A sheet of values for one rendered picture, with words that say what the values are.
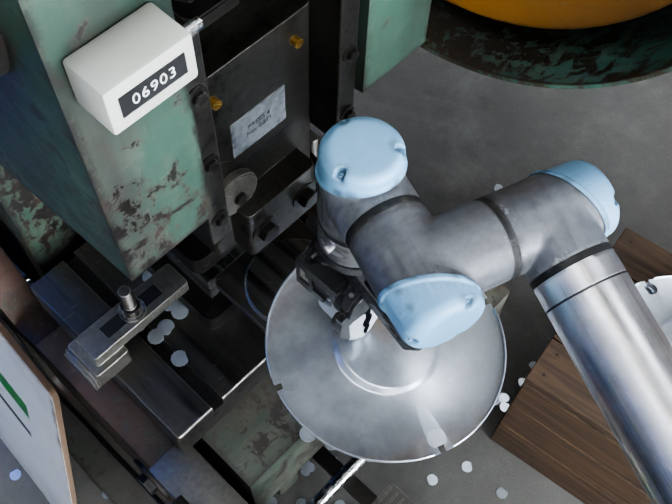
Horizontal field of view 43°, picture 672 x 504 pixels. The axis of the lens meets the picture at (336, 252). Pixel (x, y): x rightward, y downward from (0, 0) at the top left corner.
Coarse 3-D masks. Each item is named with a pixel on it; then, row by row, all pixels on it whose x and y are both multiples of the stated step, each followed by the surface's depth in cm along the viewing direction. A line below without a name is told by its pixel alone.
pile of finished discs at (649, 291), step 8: (648, 280) 152; (656, 280) 152; (664, 280) 152; (640, 288) 151; (648, 288) 153; (656, 288) 152; (664, 288) 151; (648, 296) 150; (656, 296) 150; (664, 296) 150; (648, 304) 150; (656, 304) 150; (664, 304) 150; (656, 312) 149; (664, 312) 149; (656, 320) 148; (664, 320) 148; (664, 328) 147
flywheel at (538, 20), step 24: (456, 0) 102; (480, 0) 99; (504, 0) 96; (528, 0) 93; (552, 0) 91; (576, 0) 89; (600, 0) 86; (624, 0) 84; (648, 0) 82; (528, 24) 96; (552, 24) 93; (576, 24) 91; (600, 24) 88
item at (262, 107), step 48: (240, 0) 76; (288, 0) 76; (240, 48) 73; (288, 48) 78; (240, 96) 77; (288, 96) 84; (240, 144) 83; (288, 144) 90; (240, 192) 86; (288, 192) 91; (240, 240) 94
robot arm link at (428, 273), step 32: (384, 224) 69; (416, 224) 69; (448, 224) 69; (480, 224) 69; (384, 256) 68; (416, 256) 68; (448, 256) 68; (480, 256) 68; (512, 256) 69; (384, 288) 68; (416, 288) 67; (448, 288) 66; (480, 288) 69; (416, 320) 66; (448, 320) 67
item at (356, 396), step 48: (288, 288) 104; (288, 336) 101; (336, 336) 102; (384, 336) 102; (480, 336) 104; (336, 384) 99; (384, 384) 99; (432, 384) 100; (480, 384) 101; (336, 432) 96; (384, 432) 97
